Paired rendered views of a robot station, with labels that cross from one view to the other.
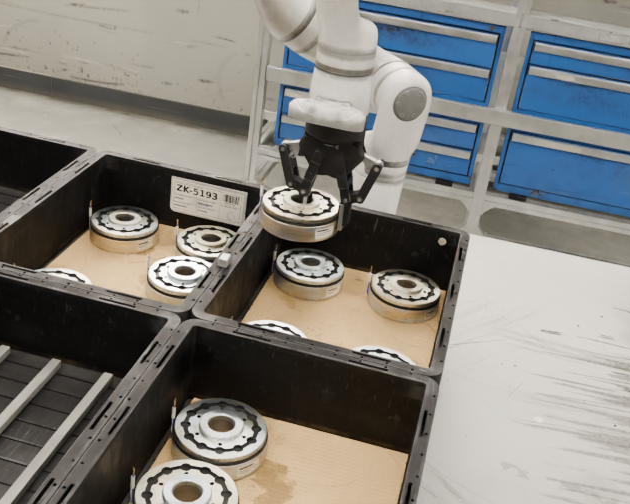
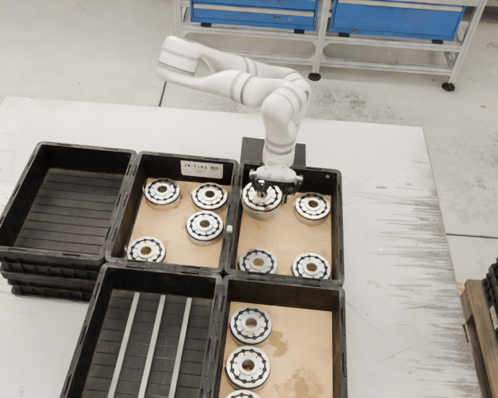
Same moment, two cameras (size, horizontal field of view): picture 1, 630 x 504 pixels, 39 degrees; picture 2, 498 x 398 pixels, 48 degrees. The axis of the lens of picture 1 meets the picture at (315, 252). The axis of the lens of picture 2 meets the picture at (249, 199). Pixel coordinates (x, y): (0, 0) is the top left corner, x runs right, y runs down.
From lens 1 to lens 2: 0.63 m
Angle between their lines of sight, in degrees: 22
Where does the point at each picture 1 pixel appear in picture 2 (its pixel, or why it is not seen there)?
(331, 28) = (273, 136)
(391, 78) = not seen: hidden behind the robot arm
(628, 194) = (409, 24)
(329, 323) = (279, 234)
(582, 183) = (382, 22)
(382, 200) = not seen: hidden behind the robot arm
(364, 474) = (315, 328)
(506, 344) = (360, 201)
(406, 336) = (317, 234)
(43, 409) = (167, 325)
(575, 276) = (390, 140)
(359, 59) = (288, 146)
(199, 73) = not seen: outside the picture
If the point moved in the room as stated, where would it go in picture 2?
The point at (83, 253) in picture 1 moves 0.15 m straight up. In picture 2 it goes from (147, 215) to (141, 179)
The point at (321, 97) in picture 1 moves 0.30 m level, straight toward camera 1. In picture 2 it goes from (270, 162) to (290, 269)
